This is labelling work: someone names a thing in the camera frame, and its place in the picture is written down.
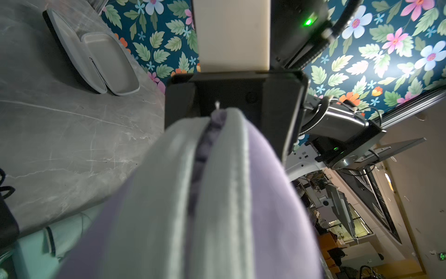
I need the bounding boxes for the black folded umbrella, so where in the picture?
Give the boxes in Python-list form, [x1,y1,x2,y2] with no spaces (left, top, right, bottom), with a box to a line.
[1,169,20,249]

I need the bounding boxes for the open beige case far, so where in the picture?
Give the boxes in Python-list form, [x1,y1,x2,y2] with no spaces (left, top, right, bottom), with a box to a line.
[43,9,141,96]

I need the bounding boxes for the mint green folded umbrella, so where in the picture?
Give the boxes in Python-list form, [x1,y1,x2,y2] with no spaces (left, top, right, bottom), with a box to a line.
[1,205,103,279]

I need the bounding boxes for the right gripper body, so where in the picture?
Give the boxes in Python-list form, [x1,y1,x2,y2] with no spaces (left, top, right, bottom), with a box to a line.
[164,70,310,162]

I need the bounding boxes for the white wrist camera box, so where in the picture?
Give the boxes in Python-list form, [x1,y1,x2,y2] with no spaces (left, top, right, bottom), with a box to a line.
[192,0,271,73]

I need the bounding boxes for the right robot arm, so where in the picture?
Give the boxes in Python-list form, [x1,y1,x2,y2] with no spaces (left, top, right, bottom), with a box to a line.
[164,1,385,169]

